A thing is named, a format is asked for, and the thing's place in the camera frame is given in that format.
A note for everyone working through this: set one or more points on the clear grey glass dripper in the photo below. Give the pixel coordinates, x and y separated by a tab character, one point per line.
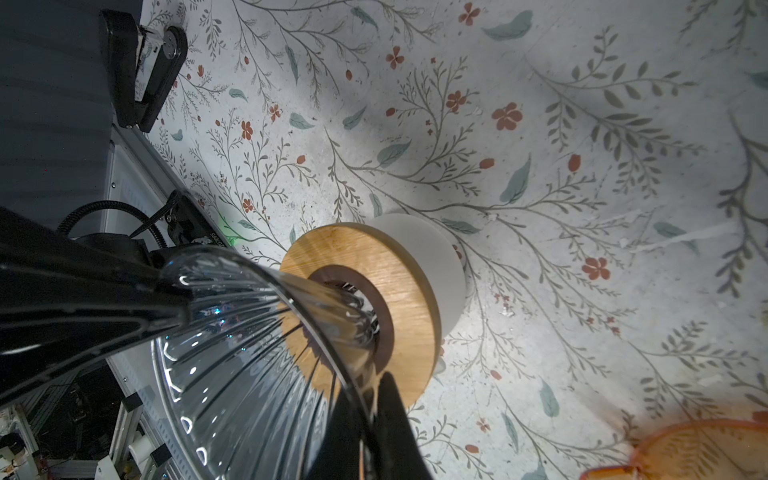
273	377

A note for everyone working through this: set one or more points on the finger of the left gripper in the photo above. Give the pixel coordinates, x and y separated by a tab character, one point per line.
168	63
119	36

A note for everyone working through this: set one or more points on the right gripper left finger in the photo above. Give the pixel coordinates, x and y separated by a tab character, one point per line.
67	304

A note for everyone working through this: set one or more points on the orange glass pitcher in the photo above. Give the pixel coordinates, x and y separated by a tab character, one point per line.
704	449

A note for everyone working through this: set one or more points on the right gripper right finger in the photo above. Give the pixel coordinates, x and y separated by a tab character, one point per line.
379	447

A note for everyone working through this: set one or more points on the white frosted mug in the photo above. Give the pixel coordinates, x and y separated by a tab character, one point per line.
434	253

